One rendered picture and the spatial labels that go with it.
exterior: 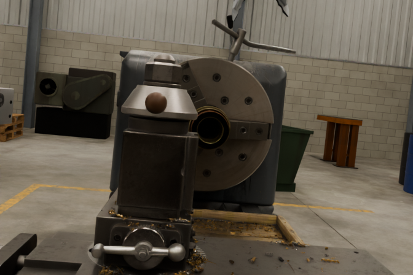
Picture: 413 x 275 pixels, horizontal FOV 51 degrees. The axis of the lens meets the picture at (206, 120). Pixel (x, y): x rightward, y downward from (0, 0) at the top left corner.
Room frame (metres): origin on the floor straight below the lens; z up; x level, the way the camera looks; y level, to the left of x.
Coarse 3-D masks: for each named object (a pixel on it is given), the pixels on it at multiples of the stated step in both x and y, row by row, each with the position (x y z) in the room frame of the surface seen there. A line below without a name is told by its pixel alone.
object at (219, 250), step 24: (24, 240) 0.47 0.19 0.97; (48, 240) 0.47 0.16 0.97; (72, 240) 0.48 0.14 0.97; (216, 240) 0.53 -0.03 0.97; (240, 240) 0.54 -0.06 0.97; (0, 264) 0.40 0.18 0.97; (24, 264) 0.42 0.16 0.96; (48, 264) 0.42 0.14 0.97; (72, 264) 0.42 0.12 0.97; (96, 264) 0.42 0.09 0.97; (240, 264) 0.46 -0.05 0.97; (264, 264) 0.46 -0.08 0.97; (288, 264) 0.47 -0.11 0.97; (312, 264) 0.48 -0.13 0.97; (336, 264) 0.49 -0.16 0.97; (360, 264) 0.49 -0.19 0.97
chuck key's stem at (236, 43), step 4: (240, 28) 1.05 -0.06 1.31; (240, 32) 1.04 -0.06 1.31; (244, 32) 1.04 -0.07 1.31; (240, 36) 1.04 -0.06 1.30; (244, 36) 1.05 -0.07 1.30; (236, 40) 1.04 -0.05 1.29; (240, 40) 1.04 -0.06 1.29; (232, 44) 1.05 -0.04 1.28; (236, 44) 1.04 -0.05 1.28; (240, 44) 1.05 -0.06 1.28; (232, 48) 1.04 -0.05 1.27; (236, 48) 1.04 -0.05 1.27; (232, 52) 1.04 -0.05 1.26; (236, 52) 1.04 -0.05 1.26; (232, 56) 1.05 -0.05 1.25; (228, 60) 1.05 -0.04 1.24; (232, 60) 1.05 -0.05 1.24
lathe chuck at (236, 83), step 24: (216, 72) 1.01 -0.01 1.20; (240, 72) 1.01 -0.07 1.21; (216, 96) 1.01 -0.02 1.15; (240, 96) 1.01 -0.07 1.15; (264, 96) 1.01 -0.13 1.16; (264, 120) 1.01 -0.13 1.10; (240, 144) 1.01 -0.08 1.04; (264, 144) 1.01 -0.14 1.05; (216, 168) 1.01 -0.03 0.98; (240, 168) 1.01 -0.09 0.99
